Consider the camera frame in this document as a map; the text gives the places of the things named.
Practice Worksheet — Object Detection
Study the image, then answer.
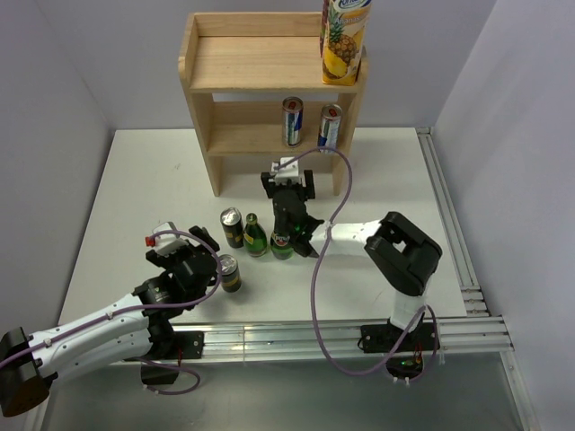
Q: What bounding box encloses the green glass bottle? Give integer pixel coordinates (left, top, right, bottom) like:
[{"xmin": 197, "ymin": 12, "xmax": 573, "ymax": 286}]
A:
[
  {"xmin": 270, "ymin": 228, "xmax": 294, "ymax": 260},
  {"xmin": 243, "ymin": 213, "xmax": 268, "ymax": 258}
]

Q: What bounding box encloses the black can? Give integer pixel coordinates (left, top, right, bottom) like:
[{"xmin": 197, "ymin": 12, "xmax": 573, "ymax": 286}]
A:
[
  {"xmin": 219, "ymin": 207, "xmax": 243, "ymax": 249},
  {"xmin": 219, "ymin": 254, "xmax": 242, "ymax": 293}
]

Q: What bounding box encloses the silver red-top can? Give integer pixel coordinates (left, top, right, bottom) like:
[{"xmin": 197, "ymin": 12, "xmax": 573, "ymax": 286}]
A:
[
  {"xmin": 317, "ymin": 104, "xmax": 342, "ymax": 153},
  {"xmin": 282, "ymin": 97, "xmax": 304, "ymax": 147}
]

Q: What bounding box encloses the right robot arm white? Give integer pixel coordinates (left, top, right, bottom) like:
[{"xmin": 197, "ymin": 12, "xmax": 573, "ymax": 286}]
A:
[{"xmin": 261, "ymin": 170, "xmax": 443, "ymax": 350}]

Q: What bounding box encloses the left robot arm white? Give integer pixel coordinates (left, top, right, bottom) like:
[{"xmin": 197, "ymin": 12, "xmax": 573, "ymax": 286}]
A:
[{"xmin": 1, "ymin": 223, "xmax": 221, "ymax": 418}]

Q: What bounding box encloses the wooden two-tier shelf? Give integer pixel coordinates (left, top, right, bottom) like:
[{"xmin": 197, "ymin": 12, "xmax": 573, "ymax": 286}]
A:
[{"xmin": 178, "ymin": 12, "xmax": 368, "ymax": 196}]

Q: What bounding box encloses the pineapple juice carton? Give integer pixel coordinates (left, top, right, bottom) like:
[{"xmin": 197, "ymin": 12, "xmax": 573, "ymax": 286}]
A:
[{"xmin": 320, "ymin": 0, "xmax": 372, "ymax": 86}]

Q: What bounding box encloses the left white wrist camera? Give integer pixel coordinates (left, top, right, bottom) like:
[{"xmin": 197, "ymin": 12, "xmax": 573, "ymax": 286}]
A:
[{"xmin": 145, "ymin": 222, "xmax": 188, "ymax": 257}]

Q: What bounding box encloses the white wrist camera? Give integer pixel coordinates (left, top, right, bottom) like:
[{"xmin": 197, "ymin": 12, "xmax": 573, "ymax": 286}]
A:
[
  {"xmin": 145, "ymin": 222, "xmax": 188, "ymax": 257},
  {"xmin": 270, "ymin": 157, "xmax": 301, "ymax": 185}
]

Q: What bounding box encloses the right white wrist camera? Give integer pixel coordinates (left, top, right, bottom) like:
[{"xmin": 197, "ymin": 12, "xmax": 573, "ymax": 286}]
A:
[{"xmin": 270, "ymin": 157, "xmax": 301, "ymax": 185}]

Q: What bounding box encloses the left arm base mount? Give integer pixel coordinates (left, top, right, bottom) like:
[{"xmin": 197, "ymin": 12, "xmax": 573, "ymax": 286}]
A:
[{"xmin": 140, "ymin": 330, "xmax": 205, "ymax": 388}]

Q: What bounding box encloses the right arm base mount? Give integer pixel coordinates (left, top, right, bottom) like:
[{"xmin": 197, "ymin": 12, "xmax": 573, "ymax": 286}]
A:
[{"xmin": 358, "ymin": 321, "xmax": 441, "ymax": 385}]

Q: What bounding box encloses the right side aluminium rail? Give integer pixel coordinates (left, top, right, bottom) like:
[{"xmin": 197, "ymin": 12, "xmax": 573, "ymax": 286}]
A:
[{"xmin": 416, "ymin": 128, "xmax": 491, "ymax": 317}]

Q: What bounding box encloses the aluminium rail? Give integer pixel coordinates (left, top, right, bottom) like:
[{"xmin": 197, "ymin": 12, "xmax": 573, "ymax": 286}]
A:
[
  {"xmin": 416, "ymin": 128, "xmax": 491, "ymax": 317},
  {"xmin": 49, "ymin": 316, "xmax": 513, "ymax": 365}
]

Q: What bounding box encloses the front aluminium rail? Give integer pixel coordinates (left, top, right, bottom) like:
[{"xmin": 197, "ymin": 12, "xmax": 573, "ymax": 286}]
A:
[{"xmin": 49, "ymin": 316, "xmax": 513, "ymax": 365}]

